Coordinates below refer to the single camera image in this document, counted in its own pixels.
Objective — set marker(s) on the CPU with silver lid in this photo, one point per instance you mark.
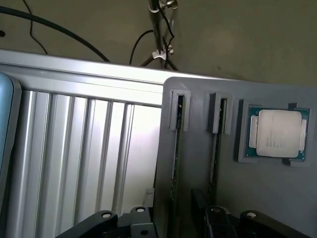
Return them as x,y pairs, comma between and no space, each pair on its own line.
277,134

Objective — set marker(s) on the grey parts rack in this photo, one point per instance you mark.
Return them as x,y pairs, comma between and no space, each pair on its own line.
198,161

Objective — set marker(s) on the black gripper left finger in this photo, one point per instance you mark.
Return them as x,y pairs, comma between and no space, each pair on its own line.
138,223

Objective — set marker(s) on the silver tripod stand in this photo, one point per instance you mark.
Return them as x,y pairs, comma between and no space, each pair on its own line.
156,29

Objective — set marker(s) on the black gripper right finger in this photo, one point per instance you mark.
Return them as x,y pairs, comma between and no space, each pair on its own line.
220,223

